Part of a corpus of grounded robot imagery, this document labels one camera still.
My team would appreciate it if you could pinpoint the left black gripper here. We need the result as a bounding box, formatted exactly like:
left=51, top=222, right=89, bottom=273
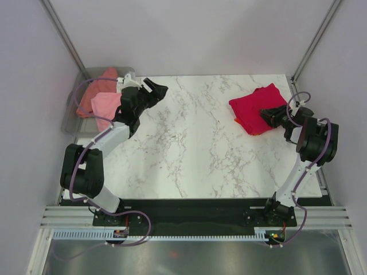
left=135, top=78, right=168, bottom=117

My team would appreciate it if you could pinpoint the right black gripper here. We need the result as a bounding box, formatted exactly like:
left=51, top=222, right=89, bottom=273
left=259, top=104, right=295, bottom=129

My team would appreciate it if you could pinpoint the magenta t shirt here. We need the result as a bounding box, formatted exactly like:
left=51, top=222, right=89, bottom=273
left=229, top=84, right=286, bottom=135

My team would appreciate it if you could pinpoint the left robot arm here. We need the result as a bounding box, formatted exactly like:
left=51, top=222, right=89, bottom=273
left=60, top=74, right=169, bottom=226

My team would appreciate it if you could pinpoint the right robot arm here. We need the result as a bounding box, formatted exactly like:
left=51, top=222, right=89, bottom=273
left=259, top=105, right=339, bottom=226

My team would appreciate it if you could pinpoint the orange folded t shirt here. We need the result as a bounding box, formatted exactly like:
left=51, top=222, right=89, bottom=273
left=234, top=117, right=260, bottom=136

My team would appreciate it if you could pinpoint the white t shirt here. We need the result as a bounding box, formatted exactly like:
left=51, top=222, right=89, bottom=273
left=116, top=77, right=124, bottom=93

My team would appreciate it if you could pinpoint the light pink t shirt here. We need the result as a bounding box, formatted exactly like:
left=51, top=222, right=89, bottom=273
left=91, top=92, right=122, bottom=132

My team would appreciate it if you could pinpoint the dusty rose t shirt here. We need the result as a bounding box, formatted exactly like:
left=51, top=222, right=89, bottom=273
left=76, top=67, right=118, bottom=118

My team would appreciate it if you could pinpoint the clear plastic bin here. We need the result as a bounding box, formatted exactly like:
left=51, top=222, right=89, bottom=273
left=60, top=66, right=135, bottom=135

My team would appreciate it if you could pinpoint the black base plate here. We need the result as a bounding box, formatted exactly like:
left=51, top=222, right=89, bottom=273
left=60, top=197, right=333, bottom=237

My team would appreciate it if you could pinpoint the right aluminium frame post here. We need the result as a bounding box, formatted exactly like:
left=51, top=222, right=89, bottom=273
left=290, top=0, right=344, bottom=84

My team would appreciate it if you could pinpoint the aluminium frame post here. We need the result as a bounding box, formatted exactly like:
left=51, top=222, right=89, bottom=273
left=290, top=0, right=344, bottom=84
left=39, top=0, right=90, bottom=79

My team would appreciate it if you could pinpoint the left aluminium frame post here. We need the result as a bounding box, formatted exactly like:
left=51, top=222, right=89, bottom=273
left=39, top=0, right=90, bottom=79

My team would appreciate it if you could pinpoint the white slotted cable duct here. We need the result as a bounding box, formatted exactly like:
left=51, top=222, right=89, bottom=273
left=52, top=229, right=269, bottom=242

